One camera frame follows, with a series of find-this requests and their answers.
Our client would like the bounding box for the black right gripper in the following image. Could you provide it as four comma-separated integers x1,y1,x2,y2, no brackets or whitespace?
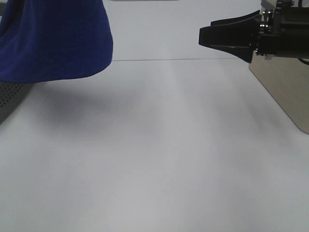
198,0,309,63

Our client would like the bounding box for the blue microfibre towel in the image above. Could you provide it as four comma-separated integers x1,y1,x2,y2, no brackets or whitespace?
0,0,113,84

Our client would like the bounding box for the beige plastic storage bin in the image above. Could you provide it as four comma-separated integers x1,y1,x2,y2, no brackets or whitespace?
249,51,309,133

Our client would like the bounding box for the grey perforated plastic basket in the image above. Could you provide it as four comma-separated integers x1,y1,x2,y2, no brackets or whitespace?
0,82,34,124

